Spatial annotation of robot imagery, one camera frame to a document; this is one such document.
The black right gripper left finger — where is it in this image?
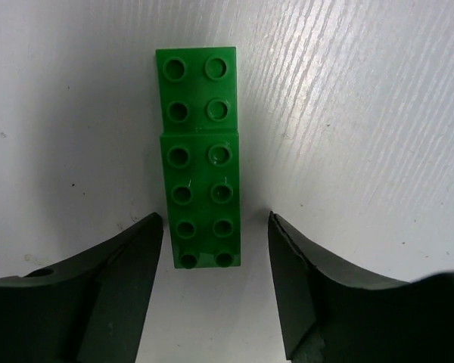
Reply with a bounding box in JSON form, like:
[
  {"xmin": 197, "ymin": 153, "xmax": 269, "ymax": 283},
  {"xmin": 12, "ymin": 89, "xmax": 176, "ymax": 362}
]
[{"xmin": 0, "ymin": 213, "xmax": 163, "ymax": 362}]

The long green lego plate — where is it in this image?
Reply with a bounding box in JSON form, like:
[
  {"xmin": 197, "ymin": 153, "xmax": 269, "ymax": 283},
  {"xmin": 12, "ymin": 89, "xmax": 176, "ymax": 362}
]
[{"xmin": 156, "ymin": 47, "xmax": 241, "ymax": 269}]

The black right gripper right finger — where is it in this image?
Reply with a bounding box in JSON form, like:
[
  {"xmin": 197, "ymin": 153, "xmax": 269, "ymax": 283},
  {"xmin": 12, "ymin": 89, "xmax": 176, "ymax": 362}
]
[{"xmin": 268, "ymin": 213, "xmax": 454, "ymax": 362}]

